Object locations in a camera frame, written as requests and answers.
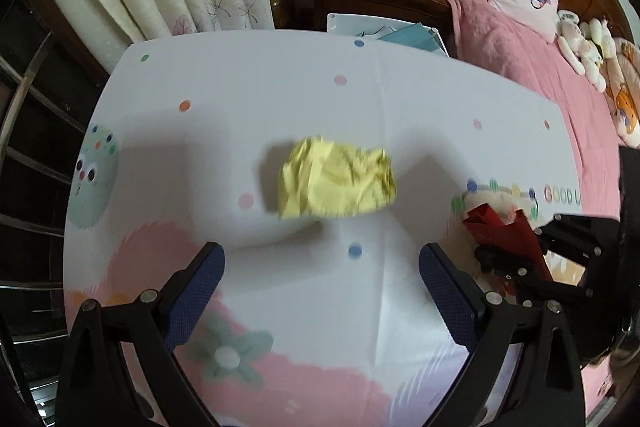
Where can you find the person's right forearm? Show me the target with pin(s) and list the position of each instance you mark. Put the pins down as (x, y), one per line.
(622, 369)

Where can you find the red wrapper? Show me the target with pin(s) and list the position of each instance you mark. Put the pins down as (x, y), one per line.
(500, 232)

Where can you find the white and yellow plush toy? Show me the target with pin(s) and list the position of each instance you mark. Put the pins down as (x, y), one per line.
(600, 39)

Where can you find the metal window grille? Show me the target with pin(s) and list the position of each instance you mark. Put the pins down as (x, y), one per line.
(30, 147)

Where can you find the dark wooden nightstand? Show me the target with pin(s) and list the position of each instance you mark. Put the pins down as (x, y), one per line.
(350, 2)

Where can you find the cartoon printed bolster cushion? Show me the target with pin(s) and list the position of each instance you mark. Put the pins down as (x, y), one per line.
(625, 102)

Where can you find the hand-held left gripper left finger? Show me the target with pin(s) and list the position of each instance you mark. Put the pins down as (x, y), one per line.
(197, 292)

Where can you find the yellow wrapper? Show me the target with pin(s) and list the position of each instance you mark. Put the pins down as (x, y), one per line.
(335, 179)

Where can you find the pink bed blanket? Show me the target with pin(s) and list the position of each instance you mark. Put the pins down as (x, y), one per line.
(505, 47)

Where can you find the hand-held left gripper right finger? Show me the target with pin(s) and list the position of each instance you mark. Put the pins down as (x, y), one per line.
(447, 297)

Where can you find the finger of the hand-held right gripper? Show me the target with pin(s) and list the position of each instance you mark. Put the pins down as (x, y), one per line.
(505, 269)
(575, 234)

